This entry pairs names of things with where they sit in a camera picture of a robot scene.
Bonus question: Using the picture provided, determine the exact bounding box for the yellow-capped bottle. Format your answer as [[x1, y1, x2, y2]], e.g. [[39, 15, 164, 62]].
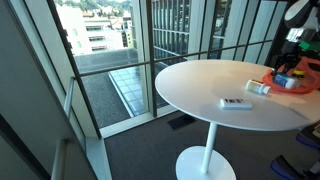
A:
[[292, 68, 307, 89]]

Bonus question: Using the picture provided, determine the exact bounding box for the round white pedestal table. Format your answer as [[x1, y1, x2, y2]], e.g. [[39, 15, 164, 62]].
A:
[[154, 58, 320, 180]]

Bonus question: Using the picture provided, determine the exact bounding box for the grey metal window rail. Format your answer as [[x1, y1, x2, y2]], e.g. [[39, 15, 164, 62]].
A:
[[50, 76, 76, 180], [77, 38, 290, 78]]

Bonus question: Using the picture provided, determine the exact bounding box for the white stick container black print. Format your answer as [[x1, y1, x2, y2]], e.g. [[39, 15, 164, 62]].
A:
[[219, 97, 254, 111]]

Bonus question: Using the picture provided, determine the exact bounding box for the orange plastic bag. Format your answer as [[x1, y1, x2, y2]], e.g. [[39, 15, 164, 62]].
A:
[[261, 56, 320, 95]]

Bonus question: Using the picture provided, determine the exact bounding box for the dark floor vent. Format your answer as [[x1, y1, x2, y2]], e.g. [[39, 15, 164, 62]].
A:
[[167, 113, 197, 131]]

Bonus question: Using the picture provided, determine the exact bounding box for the white and blue container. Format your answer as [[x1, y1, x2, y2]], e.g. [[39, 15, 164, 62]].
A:
[[272, 72, 299, 90]]

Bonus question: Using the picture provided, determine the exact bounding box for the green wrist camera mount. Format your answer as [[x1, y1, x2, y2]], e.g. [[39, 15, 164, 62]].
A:
[[297, 39, 320, 53]]

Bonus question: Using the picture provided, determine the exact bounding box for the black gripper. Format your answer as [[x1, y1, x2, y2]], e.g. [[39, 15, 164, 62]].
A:
[[271, 49, 303, 77]]

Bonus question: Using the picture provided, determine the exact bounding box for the white bottle orange label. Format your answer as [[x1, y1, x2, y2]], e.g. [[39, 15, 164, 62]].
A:
[[245, 78, 272, 96]]

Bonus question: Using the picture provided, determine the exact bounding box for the blue black equipment base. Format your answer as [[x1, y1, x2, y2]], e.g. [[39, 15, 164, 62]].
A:
[[295, 121, 320, 152], [269, 154, 320, 180]]

